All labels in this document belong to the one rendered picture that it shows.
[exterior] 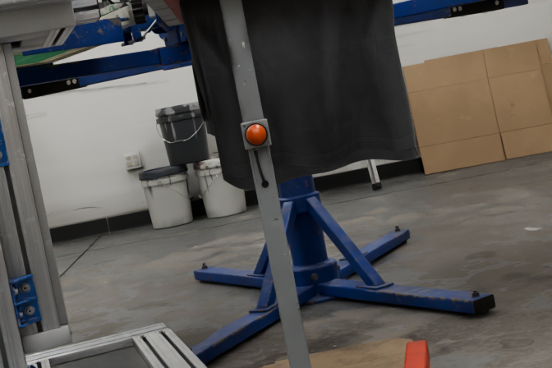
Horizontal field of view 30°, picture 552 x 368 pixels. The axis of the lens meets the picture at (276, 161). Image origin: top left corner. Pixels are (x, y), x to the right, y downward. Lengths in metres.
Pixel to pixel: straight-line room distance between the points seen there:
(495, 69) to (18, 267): 5.33
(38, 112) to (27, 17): 5.11
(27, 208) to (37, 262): 0.10
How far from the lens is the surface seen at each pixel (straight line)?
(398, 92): 2.22
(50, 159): 6.95
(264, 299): 3.29
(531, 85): 7.02
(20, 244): 1.98
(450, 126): 6.85
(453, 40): 6.99
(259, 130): 1.87
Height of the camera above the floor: 0.72
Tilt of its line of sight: 4 degrees down
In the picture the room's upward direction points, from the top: 11 degrees counter-clockwise
